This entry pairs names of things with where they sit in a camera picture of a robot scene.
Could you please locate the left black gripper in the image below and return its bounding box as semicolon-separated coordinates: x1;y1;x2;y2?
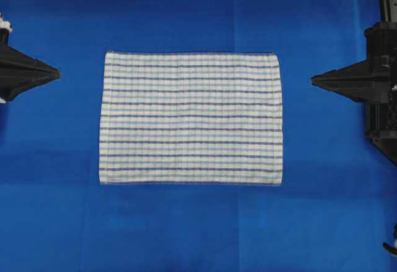
1;43;60;102

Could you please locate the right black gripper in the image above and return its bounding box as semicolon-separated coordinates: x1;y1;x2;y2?
311;55;396;103

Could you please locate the blue table cloth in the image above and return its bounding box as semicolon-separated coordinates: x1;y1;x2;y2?
1;0;396;271

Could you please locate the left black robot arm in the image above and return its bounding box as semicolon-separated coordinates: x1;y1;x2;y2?
1;17;60;104

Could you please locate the black white clamp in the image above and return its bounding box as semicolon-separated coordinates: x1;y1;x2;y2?
382;224;397;257

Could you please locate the blue striped white towel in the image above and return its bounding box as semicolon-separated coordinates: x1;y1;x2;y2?
98;51;283;186

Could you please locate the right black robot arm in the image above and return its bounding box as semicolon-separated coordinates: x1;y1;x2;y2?
311;22;396;139

